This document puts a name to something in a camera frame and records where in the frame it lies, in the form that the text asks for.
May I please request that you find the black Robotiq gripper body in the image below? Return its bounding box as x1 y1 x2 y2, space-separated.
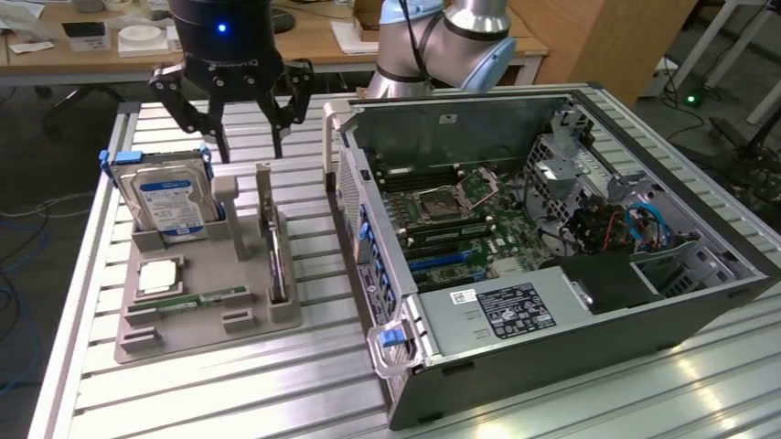
168 0 286 104

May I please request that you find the graphics card with metal bracket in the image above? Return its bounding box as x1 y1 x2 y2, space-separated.
252 162 294 306

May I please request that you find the wooden desk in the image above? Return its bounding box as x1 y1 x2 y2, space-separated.
0 0 550 100

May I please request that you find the black round lamp base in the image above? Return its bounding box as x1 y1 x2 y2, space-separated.
271 8 298 34

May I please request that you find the white round dish on box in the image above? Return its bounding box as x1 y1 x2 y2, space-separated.
115 25 171 59

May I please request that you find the white paper stack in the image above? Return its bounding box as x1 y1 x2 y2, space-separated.
331 20 383 56

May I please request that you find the small cardboard box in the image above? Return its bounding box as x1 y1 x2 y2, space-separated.
352 0 386 31

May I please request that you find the white box with black lid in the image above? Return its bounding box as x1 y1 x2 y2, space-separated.
60 20 115 52

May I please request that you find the hard disk in blue caddy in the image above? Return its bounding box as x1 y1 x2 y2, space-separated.
96 145 215 243

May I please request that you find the clear plastic bag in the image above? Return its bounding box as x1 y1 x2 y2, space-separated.
0 0 56 42

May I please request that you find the CPU socket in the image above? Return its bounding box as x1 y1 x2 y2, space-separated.
414 187 465 219

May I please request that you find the grey plastic parts rack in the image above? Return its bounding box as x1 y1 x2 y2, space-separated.
113 163 304 365

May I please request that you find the metal socket cover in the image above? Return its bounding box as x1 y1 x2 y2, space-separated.
454 165 505 207

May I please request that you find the silver CPU chip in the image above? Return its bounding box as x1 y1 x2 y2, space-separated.
136 261 181 296

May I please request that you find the green motherboard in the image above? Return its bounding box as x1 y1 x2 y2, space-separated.
364 159 550 292

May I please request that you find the perforated metal disk bay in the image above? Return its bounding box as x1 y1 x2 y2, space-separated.
523 107 611 220

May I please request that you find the wooden cabinet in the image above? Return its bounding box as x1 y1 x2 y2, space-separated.
533 0 701 106

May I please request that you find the blue case release latch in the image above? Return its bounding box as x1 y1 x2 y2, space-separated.
376 327 407 351

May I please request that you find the grey power supply unit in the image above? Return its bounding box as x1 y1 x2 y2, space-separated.
418 266 597 358

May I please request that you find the black plastic air shroud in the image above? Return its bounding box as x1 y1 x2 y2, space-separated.
542 253 666 315

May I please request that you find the black equipment stand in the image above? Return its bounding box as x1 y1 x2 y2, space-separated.
706 116 781 202

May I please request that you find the grey metal disk bay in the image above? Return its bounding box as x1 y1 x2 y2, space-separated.
627 237 740 298

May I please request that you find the open black PC case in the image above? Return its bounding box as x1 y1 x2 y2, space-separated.
320 89 772 432

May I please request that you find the blue data wire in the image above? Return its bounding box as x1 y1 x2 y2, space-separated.
625 200 673 252

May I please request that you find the white desk frame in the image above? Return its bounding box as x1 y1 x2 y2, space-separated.
667 0 781 124

